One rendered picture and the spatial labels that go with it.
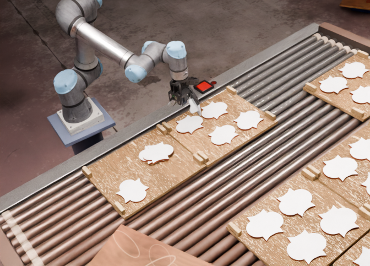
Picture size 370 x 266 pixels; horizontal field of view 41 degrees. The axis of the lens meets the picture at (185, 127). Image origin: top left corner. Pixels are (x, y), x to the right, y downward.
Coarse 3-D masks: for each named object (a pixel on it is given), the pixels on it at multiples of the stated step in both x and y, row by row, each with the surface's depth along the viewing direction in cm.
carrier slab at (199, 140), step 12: (216, 96) 240; (228, 96) 238; (228, 108) 231; (240, 108) 230; (252, 108) 229; (180, 120) 229; (204, 120) 227; (216, 120) 226; (228, 120) 225; (264, 120) 222; (276, 120) 221; (168, 132) 223; (204, 132) 220; (240, 132) 218; (252, 132) 217; (192, 144) 215; (204, 144) 214; (228, 144) 213; (240, 144) 212; (216, 156) 208
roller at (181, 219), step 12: (336, 108) 225; (324, 120) 220; (300, 132) 217; (312, 132) 217; (288, 144) 211; (264, 156) 208; (276, 156) 208; (252, 168) 203; (264, 168) 205; (240, 180) 199; (216, 192) 195; (228, 192) 197; (204, 204) 191; (180, 216) 188; (192, 216) 189; (168, 228) 184
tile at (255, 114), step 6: (246, 114) 225; (252, 114) 225; (258, 114) 224; (234, 120) 223; (240, 120) 223; (246, 120) 222; (252, 120) 222; (258, 120) 221; (240, 126) 219; (246, 126) 219; (252, 126) 219
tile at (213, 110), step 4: (212, 104) 234; (216, 104) 233; (220, 104) 233; (224, 104) 233; (204, 108) 232; (208, 108) 232; (212, 108) 231; (216, 108) 231; (220, 108) 231; (224, 108) 230; (204, 112) 230; (208, 112) 229; (212, 112) 229; (216, 112) 229; (220, 112) 228; (224, 112) 228; (204, 116) 228; (208, 116) 227; (212, 116) 227; (216, 116) 227; (220, 116) 228
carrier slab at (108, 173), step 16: (128, 144) 220; (144, 144) 219; (176, 144) 216; (112, 160) 213; (128, 160) 212; (176, 160) 209; (192, 160) 208; (96, 176) 207; (112, 176) 206; (128, 176) 205; (144, 176) 204; (160, 176) 203; (176, 176) 202; (192, 176) 202; (112, 192) 199; (160, 192) 196; (128, 208) 191
